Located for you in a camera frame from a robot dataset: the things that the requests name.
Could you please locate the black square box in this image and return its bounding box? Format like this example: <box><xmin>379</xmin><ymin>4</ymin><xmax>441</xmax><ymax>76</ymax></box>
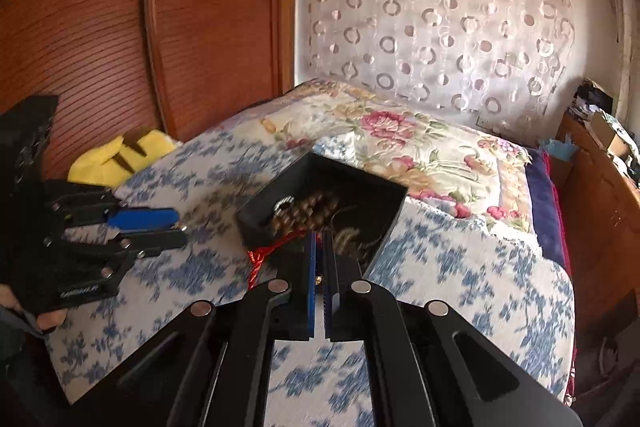
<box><xmin>235</xmin><ymin>151</ymin><xmax>409</xmax><ymax>281</ymax></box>

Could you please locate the wooden desk cabinet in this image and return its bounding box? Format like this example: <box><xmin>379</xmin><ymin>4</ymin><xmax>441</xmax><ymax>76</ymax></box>
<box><xmin>554</xmin><ymin>111</ymin><xmax>640</xmax><ymax>335</ymax></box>

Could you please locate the red braided cord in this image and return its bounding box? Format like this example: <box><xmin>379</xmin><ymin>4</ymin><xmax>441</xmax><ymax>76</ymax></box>
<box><xmin>247</xmin><ymin>229</ymin><xmax>307</xmax><ymax>290</ymax></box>

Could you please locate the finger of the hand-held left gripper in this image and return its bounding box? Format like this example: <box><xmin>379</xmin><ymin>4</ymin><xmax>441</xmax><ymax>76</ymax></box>
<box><xmin>44</xmin><ymin>228</ymin><xmax>189</xmax><ymax>282</ymax></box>
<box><xmin>47</xmin><ymin>189</ymin><xmax>181</xmax><ymax>231</ymax></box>

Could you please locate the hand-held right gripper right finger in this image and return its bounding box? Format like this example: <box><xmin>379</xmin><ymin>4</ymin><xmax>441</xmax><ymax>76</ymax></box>
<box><xmin>322</xmin><ymin>231</ymin><xmax>571</xmax><ymax>427</ymax></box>

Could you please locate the yellow plush toy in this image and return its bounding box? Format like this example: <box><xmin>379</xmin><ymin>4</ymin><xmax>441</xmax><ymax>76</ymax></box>
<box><xmin>67</xmin><ymin>129</ymin><xmax>179</xmax><ymax>188</ymax></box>

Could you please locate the circle patterned wall curtain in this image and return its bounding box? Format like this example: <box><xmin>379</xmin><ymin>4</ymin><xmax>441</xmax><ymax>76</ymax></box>
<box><xmin>299</xmin><ymin>0</ymin><xmax>577</xmax><ymax>144</ymax></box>

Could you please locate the cardboard box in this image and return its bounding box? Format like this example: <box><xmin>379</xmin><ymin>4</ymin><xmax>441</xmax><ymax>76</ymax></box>
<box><xmin>590</xmin><ymin>109</ymin><xmax>632</xmax><ymax>158</ymax></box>

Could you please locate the dark wooden bead bracelet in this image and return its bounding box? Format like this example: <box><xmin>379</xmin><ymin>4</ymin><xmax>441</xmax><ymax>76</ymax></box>
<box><xmin>271</xmin><ymin>191</ymin><xmax>347</xmax><ymax>234</ymax></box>

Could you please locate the blue tissue paper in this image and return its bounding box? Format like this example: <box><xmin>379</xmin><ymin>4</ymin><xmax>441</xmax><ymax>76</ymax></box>
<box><xmin>541</xmin><ymin>134</ymin><xmax>579</xmax><ymax>158</ymax></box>

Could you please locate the person's left hand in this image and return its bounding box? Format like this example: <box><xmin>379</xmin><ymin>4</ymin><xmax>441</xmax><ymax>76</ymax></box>
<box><xmin>0</xmin><ymin>284</ymin><xmax>68</xmax><ymax>333</ymax></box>

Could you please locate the pink floral quilt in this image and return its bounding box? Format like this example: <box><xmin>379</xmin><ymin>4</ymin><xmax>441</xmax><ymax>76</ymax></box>
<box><xmin>257</xmin><ymin>78</ymin><xmax>544</xmax><ymax>249</ymax></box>

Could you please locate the blue floral blanket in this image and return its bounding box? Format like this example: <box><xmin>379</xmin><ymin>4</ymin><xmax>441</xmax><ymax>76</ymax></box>
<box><xmin>52</xmin><ymin>127</ymin><xmax>577</xmax><ymax>427</ymax></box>

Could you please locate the pile of dark clothes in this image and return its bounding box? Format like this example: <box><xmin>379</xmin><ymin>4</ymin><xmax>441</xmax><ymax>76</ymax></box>
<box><xmin>572</xmin><ymin>78</ymin><xmax>617</xmax><ymax>124</ymax></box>

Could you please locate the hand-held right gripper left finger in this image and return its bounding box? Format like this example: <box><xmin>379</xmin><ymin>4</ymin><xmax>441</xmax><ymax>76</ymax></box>
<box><xmin>70</xmin><ymin>231</ymin><xmax>317</xmax><ymax>427</ymax></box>

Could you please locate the navy bed sheet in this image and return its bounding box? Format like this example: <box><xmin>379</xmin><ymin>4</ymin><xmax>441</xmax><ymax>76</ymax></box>
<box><xmin>524</xmin><ymin>147</ymin><xmax>569</xmax><ymax>269</ymax></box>

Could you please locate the pale window curtain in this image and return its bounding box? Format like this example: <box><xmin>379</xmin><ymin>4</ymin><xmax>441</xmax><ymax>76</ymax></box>
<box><xmin>600</xmin><ymin>0</ymin><xmax>632</xmax><ymax>125</ymax></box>

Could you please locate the wooden headboard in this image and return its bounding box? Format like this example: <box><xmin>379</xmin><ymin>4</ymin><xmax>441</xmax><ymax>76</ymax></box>
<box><xmin>0</xmin><ymin>0</ymin><xmax>301</xmax><ymax>182</ymax></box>

